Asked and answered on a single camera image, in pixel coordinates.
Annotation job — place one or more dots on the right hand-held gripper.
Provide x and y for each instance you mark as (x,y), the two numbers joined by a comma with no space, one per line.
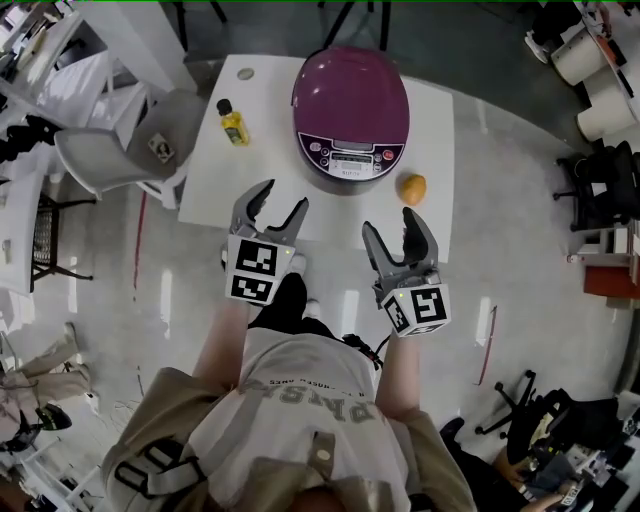
(420,307)

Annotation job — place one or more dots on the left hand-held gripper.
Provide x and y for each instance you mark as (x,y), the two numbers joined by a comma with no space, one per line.
(252,270)

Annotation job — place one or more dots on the purple rice cooker lid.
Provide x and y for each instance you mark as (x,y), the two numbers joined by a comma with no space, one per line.
(350,90)

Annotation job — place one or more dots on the person's left forearm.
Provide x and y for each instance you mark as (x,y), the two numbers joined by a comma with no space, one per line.
(225,345)

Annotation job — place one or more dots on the person's right forearm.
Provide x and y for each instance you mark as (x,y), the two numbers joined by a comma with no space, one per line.
(400,375)

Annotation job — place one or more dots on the person's white left shoe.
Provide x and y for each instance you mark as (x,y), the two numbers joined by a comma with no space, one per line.
(298,262)

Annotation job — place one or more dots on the person's white shoe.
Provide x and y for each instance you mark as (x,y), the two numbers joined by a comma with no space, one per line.
(298,262)
(314,307)

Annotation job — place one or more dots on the orange fruit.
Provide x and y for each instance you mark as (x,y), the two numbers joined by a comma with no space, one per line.
(411,189)

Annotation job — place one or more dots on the yellow oil bottle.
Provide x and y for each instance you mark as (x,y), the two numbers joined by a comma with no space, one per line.
(234,125)

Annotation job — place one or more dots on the person's black trousers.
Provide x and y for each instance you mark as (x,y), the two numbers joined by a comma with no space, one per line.
(290,305)

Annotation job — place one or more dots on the person's white right shoe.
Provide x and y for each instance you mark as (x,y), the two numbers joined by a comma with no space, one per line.
(314,307)

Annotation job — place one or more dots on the white square table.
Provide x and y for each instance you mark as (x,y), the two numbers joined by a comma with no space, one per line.
(270,100)

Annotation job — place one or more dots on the printed card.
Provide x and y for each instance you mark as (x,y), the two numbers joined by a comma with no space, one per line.
(161,148)

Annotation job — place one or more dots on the red floor tape strip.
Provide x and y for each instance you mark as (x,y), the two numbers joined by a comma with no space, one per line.
(139,240)
(486,345)

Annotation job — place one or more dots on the round grey table grommet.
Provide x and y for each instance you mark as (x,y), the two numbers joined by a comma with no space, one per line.
(245,73)

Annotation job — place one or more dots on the white plastic armchair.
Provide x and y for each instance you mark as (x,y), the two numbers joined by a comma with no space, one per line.
(115,165)

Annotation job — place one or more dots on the white low rack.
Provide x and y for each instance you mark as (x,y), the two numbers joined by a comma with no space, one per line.
(600,247)

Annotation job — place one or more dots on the person's white printed t-shirt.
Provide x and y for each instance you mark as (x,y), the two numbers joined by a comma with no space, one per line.
(300,425)

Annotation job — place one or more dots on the white chair with black legs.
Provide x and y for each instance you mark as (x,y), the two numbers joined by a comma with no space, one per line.
(385,25)
(182,25)

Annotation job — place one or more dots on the black office chair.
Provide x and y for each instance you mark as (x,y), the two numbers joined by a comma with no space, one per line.
(545,420)
(607,180)

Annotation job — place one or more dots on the orange cabinet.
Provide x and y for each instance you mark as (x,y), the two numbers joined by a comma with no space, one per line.
(615,285)

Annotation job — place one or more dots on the black metal stool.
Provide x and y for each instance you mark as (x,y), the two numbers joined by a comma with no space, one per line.
(45,235)

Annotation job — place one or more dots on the person's khaki overshirt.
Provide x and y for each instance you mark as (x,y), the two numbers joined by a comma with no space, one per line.
(160,415)

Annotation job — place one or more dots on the white shelving unit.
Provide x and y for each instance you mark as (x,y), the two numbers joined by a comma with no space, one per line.
(75,85)

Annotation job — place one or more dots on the white cylinder stool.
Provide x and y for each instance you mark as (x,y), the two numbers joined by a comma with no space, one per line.
(580,60)
(607,110)

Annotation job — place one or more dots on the white side table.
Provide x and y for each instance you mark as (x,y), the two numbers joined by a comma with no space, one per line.
(17,225)

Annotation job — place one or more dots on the row of black bags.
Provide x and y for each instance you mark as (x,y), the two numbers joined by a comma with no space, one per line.
(25,135)

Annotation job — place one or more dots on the grey harness with black buckles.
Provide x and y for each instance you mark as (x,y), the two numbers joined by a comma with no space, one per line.
(165,472)

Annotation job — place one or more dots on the black green headset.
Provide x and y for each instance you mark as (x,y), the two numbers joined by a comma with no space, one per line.
(55,419)

